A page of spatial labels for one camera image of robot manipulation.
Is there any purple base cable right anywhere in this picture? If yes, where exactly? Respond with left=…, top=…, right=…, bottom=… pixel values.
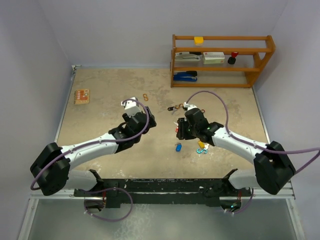
left=223, top=188, right=255, bottom=216

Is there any white grey stapler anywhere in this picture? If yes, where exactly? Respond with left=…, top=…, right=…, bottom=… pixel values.
left=174, top=51, right=202, bottom=62

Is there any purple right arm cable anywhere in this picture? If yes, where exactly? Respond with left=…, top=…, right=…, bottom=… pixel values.
left=186, top=90, right=320, bottom=176

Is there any yellow tag key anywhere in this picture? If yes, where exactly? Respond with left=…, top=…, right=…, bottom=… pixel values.
left=198, top=141, right=209, bottom=150

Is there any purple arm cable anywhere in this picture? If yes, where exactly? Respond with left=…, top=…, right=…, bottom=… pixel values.
left=186, top=90, right=320, bottom=176
left=30, top=99, right=151, bottom=191

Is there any orange carabiner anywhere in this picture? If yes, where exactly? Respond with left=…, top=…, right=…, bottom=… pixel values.
left=175, top=103, right=184, bottom=109
left=142, top=93, right=149, bottom=101

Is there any teal carabiner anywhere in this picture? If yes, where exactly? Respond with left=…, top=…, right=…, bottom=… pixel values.
left=196, top=148, right=208, bottom=154

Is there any wooden shelf rack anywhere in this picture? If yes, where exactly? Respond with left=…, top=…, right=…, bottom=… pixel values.
left=170, top=35, right=276, bottom=88

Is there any black tag key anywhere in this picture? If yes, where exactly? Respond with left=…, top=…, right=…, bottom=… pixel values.
left=167, top=106, right=178, bottom=115

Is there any blue black stapler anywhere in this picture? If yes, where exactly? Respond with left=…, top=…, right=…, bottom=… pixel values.
left=173, top=70, right=198, bottom=82

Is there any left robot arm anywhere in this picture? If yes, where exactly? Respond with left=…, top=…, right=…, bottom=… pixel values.
left=30, top=107, right=157, bottom=196

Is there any white red box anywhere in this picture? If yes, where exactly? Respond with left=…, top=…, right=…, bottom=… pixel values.
left=202, top=52, right=225, bottom=64

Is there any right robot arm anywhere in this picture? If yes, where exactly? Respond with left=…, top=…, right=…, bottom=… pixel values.
left=176, top=107, right=296, bottom=196

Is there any orange small notebook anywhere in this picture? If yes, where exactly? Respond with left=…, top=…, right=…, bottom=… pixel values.
left=73, top=88, right=90, bottom=105

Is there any aluminium rail frame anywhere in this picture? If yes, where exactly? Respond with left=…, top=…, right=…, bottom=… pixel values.
left=17, top=64, right=82, bottom=240

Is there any blue tag key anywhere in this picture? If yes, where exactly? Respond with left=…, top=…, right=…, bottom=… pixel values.
left=175, top=142, right=182, bottom=152

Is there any black base frame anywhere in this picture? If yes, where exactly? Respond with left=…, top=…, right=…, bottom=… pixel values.
left=74, top=174, right=251, bottom=208

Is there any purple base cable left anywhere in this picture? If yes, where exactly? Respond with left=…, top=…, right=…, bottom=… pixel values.
left=83, top=187, right=136, bottom=222

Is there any red black stamp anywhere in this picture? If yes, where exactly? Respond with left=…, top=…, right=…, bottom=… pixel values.
left=227, top=52, right=239, bottom=65

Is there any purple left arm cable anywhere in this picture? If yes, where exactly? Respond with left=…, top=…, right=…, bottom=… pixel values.
left=30, top=99, right=151, bottom=191

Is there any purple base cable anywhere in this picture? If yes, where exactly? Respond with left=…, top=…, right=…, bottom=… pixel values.
left=223, top=188, right=255, bottom=216
left=83, top=187, right=136, bottom=222

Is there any red tag key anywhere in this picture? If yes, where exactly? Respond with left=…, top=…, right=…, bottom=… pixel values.
left=173, top=122, right=179, bottom=133

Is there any yellow block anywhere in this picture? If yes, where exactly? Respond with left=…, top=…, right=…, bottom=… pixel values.
left=193, top=36, right=204, bottom=46

